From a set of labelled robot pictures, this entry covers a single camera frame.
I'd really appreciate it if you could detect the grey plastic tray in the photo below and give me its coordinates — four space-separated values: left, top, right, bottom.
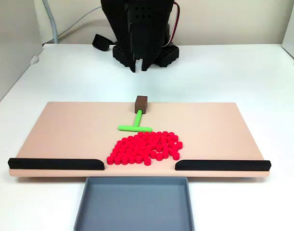
73 177 195 231

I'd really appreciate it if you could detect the red white black servo cable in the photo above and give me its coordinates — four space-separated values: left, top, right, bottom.
172 1 180 43

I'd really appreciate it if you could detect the beige work board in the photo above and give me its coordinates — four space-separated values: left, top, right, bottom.
8 101 270 179

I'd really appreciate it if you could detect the black edge strip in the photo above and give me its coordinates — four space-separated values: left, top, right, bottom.
175 159 272 171
7 158 105 171

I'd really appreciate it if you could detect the beige partition panel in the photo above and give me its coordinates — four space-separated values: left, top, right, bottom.
0 0 44 110

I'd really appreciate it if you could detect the white partition panel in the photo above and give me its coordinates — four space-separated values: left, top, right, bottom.
281 0 294 61

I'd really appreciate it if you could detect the green T-tool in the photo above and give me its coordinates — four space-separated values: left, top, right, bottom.
117 95 153 132

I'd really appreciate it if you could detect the thick pale grey hose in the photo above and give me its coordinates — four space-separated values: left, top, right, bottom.
42 0 59 44

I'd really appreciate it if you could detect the thin grey cable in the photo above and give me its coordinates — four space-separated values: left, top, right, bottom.
42 6 103 45

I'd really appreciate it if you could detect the black table clamp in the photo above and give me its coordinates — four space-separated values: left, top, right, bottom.
92 33 115 52

